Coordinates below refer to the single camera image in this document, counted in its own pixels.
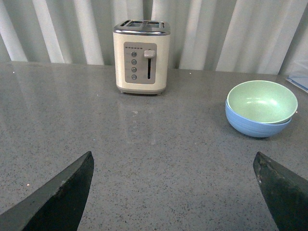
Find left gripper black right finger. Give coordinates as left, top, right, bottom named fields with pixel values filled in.
left=253, top=152, right=308, bottom=231

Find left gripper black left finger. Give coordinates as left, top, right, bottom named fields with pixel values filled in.
left=0, top=152, right=94, bottom=231

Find blue bowl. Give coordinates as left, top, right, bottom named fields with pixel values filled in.
left=225, top=100, right=292, bottom=138

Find green bowl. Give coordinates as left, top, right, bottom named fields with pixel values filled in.
left=227, top=80, right=298, bottom=124

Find clear plastic food container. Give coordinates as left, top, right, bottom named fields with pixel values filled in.
left=286, top=60, right=308, bottom=93

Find cream toaster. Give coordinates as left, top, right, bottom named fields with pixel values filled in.
left=113, top=20, right=171, bottom=95

